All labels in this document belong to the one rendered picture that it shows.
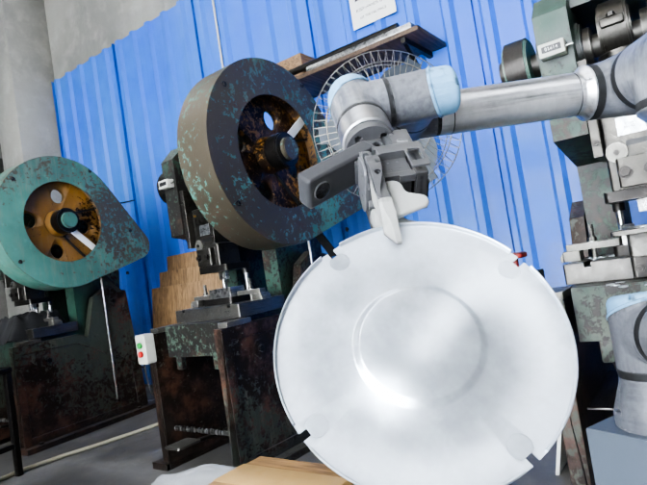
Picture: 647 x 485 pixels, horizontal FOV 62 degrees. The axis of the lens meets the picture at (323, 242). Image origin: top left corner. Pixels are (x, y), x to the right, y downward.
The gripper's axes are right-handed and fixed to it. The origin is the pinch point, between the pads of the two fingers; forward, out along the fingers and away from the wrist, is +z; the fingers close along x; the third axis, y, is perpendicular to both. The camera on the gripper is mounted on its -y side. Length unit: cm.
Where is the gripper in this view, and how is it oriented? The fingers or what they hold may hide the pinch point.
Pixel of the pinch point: (389, 241)
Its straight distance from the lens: 60.9
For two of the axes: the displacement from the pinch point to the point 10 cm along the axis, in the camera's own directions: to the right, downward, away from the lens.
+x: 0.7, 7.3, 6.8
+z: 1.5, 6.6, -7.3
